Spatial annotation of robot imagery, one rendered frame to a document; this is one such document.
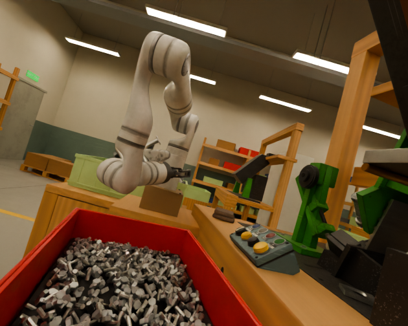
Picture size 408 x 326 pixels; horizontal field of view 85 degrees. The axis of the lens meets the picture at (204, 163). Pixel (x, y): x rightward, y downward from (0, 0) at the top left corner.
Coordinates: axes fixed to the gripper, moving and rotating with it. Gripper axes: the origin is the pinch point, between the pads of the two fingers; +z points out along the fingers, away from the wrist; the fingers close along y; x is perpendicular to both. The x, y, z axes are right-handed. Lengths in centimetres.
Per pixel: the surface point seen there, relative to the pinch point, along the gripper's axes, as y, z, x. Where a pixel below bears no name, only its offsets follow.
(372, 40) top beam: 70, 57, 69
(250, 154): -88, 640, 21
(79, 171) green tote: -63, 10, -7
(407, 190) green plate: 60, -22, 3
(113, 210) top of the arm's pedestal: -15.0, -16.3, -14.4
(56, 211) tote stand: -62, -3, -26
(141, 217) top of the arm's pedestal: -6.6, -11.7, -16.2
